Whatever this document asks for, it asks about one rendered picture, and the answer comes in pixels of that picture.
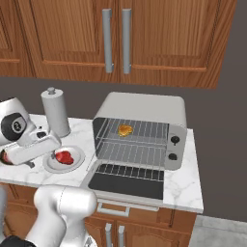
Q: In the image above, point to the toaster oven glass door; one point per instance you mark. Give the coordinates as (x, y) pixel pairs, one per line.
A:
(125, 186)

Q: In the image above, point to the red raw steak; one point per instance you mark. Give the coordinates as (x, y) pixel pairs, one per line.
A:
(65, 157)

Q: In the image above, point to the wooden drawer front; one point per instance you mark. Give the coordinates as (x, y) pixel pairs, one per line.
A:
(173, 216)

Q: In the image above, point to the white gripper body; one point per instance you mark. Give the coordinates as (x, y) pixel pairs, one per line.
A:
(32, 149)

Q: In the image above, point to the golden bread slice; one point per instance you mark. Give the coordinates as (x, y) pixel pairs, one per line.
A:
(125, 130)

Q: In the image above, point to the silver toaster oven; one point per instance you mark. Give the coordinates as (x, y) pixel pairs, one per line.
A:
(144, 107)

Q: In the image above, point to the dark red bowl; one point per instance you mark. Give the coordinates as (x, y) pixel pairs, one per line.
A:
(4, 157)

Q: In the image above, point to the wooden base cupboard door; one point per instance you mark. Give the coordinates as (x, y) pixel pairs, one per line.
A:
(151, 234)
(96, 230)
(19, 212)

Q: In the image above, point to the wooden wall cupboard door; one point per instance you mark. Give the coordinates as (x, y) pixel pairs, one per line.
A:
(173, 35)
(64, 35)
(11, 32)

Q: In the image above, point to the white round plate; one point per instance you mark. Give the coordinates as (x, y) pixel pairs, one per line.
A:
(77, 157)

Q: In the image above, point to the black toaster oven knob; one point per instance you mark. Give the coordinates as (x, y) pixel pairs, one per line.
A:
(175, 139)
(173, 156)

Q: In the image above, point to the white paper towel roll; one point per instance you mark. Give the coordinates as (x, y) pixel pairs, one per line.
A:
(57, 112)

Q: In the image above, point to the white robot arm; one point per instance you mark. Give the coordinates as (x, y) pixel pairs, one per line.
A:
(64, 205)

